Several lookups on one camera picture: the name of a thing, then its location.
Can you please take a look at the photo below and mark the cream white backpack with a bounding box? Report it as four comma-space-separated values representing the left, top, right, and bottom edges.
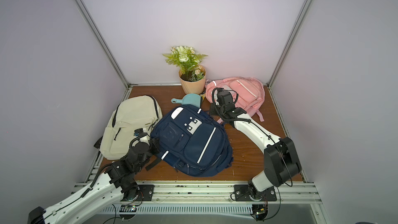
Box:
99, 95, 163, 160

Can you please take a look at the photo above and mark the navy blue backpack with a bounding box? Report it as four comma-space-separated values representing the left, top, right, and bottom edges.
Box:
151, 105, 234, 177

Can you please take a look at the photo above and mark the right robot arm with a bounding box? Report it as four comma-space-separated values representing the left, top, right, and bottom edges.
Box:
210, 87, 302, 201

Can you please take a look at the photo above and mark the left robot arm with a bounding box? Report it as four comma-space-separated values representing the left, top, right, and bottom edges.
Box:
28, 132, 160, 224

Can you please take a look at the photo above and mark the pink backpack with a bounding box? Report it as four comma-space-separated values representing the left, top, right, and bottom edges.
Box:
205, 77, 265, 122

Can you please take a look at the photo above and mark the teal plastic paddle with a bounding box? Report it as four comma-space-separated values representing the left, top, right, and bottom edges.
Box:
171, 93, 203, 108

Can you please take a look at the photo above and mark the beige plant pot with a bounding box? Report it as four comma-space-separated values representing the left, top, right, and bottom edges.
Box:
178, 65, 206, 94

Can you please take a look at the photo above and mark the artificial green flowering plant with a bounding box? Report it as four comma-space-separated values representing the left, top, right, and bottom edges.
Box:
163, 46, 207, 82

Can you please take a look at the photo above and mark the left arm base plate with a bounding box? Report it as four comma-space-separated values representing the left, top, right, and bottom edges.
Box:
122, 184, 154, 202

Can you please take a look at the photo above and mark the aluminium front rail frame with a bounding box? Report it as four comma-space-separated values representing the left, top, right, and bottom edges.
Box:
57, 180, 330, 224

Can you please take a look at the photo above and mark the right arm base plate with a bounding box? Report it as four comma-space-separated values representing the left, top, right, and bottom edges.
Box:
230, 184, 277, 202

